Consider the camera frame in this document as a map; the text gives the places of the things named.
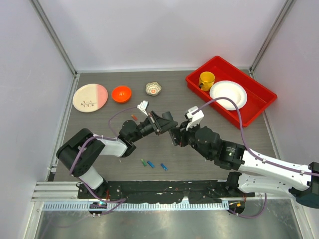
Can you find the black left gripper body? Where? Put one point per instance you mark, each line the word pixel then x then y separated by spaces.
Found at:
pixel 156 127

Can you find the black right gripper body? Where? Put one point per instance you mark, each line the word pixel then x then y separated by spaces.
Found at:
pixel 187 137

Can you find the black remote control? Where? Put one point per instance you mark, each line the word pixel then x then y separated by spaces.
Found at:
pixel 167 116

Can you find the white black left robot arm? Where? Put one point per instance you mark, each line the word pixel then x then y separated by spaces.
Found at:
pixel 80 152

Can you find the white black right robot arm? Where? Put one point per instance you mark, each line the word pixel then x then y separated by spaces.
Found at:
pixel 250 171

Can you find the blue battery lower right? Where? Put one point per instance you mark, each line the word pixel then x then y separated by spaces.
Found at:
pixel 164 167

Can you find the small patterned ceramic bowl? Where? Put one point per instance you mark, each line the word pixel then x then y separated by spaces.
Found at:
pixel 153 88

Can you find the blue battery near green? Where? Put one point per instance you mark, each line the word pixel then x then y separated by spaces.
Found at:
pixel 150 164

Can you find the orange plastic bowl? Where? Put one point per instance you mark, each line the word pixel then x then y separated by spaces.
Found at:
pixel 121 94

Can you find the yellow mug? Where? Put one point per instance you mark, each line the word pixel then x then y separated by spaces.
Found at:
pixel 206 80

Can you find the white paper plate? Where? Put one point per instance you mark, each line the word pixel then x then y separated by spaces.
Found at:
pixel 231 90

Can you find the pink cream floral plate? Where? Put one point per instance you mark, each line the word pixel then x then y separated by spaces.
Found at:
pixel 90 98

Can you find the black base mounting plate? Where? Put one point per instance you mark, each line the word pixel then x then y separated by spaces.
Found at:
pixel 168 192

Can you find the red plastic bin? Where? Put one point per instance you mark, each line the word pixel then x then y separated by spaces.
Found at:
pixel 251 97

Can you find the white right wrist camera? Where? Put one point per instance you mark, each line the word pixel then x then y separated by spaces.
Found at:
pixel 193 117

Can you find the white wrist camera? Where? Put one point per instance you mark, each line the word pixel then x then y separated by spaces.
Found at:
pixel 193 117
pixel 143 107

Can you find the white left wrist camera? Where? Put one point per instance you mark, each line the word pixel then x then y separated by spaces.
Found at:
pixel 143 107

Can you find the aluminium front frame rail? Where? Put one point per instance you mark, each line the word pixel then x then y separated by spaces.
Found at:
pixel 60 191

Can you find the white slotted cable duct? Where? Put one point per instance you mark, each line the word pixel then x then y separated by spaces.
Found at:
pixel 88 206

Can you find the aluminium left frame post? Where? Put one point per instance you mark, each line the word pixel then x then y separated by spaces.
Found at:
pixel 53 35

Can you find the aluminium frame post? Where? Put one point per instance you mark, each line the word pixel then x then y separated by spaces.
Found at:
pixel 283 13
pixel 53 35

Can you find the aluminium right frame post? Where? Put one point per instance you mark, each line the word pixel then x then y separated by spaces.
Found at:
pixel 283 13

